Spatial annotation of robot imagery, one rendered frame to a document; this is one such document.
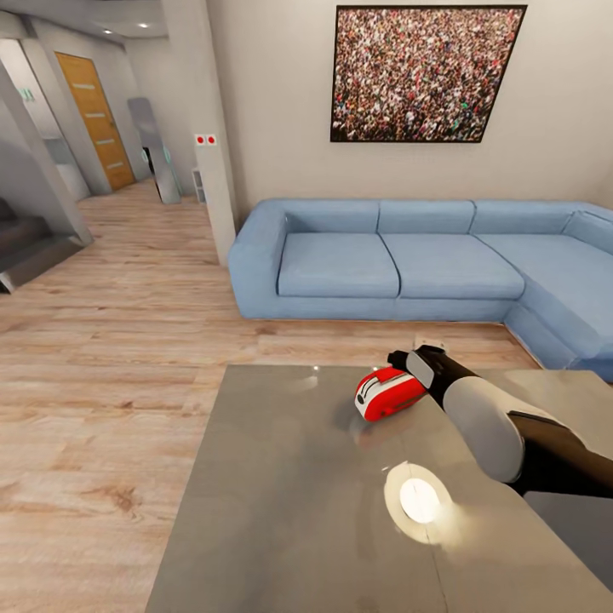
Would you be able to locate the picture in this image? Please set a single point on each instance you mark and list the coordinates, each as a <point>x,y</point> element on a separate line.
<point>419,73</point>

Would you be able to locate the coffee table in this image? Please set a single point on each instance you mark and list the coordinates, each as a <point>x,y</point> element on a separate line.
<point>297,504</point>

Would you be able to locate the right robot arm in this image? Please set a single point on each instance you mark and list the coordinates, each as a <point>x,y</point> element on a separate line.
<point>566,484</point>

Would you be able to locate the radio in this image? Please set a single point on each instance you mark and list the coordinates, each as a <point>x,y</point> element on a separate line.
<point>386,391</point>

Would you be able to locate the sofa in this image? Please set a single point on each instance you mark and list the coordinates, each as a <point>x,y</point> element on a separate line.
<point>542,268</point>

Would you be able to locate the standing mirror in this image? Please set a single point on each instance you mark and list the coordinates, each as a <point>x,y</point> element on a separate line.
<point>155,152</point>

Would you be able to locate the stairs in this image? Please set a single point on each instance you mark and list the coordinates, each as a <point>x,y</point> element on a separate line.
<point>28,248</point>

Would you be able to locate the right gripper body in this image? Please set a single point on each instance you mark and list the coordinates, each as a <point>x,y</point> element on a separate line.
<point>399,362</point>

